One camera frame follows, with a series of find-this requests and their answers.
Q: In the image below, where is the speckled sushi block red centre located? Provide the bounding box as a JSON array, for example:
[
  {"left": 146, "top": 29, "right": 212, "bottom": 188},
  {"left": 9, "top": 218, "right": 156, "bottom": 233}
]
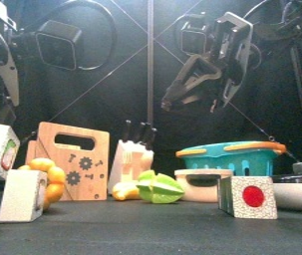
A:
[{"left": 217, "top": 175, "right": 279, "bottom": 220}]

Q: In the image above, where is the black square motor box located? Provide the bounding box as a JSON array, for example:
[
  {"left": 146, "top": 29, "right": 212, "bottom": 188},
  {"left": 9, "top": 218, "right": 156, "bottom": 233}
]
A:
[{"left": 178, "top": 13, "right": 217, "bottom": 57}]

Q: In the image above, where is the teal basket orange rim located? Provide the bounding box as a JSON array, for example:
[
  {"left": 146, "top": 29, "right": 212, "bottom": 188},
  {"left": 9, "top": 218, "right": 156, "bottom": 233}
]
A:
[{"left": 174, "top": 140, "right": 289, "bottom": 177}]

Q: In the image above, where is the white toy knife block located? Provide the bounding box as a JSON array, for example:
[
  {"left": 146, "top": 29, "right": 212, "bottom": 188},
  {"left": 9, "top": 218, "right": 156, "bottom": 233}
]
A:
[{"left": 107, "top": 138, "right": 155, "bottom": 195}]

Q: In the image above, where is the cream toy bowl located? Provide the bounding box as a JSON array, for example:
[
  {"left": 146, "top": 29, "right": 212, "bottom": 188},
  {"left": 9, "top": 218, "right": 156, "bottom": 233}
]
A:
[{"left": 172, "top": 167, "right": 234, "bottom": 204}]

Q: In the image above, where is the wooden toy cutting board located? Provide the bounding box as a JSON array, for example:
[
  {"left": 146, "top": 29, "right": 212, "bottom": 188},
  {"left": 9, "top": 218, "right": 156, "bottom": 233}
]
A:
[{"left": 24, "top": 121, "right": 112, "bottom": 202}]

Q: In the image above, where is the green toy starfruit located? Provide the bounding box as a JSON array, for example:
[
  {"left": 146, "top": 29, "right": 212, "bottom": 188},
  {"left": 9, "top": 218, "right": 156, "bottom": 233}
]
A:
[{"left": 135, "top": 169, "right": 186, "bottom": 205}]

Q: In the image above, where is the white carton front left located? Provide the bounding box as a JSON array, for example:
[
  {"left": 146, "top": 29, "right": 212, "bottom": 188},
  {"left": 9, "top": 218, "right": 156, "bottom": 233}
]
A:
[{"left": 0, "top": 168, "right": 49, "bottom": 224}]

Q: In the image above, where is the yellow toy banana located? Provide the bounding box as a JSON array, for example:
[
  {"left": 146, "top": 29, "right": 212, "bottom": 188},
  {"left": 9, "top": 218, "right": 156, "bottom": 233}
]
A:
[{"left": 111, "top": 180, "right": 143, "bottom": 202}]

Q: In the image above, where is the thin vertical frame pole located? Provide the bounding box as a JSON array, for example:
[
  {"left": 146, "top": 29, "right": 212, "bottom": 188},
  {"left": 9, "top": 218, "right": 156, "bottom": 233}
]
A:
[{"left": 147, "top": 0, "right": 155, "bottom": 128}]

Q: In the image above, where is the black toy knife handle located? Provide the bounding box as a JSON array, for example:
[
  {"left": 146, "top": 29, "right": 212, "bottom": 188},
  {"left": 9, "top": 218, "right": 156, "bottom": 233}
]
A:
[
  {"left": 122, "top": 120, "right": 134, "bottom": 143},
  {"left": 134, "top": 122, "right": 148, "bottom": 143},
  {"left": 144, "top": 127, "right": 158, "bottom": 151}
]

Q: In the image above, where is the black looped cable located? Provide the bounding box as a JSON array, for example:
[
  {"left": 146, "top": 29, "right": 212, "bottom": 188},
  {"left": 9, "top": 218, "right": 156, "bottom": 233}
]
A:
[{"left": 52, "top": 0, "right": 119, "bottom": 72}]

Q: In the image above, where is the yellow toy ring fruit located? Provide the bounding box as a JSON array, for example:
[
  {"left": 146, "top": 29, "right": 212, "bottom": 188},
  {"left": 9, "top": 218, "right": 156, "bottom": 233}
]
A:
[{"left": 16, "top": 157, "right": 68, "bottom": 211}]

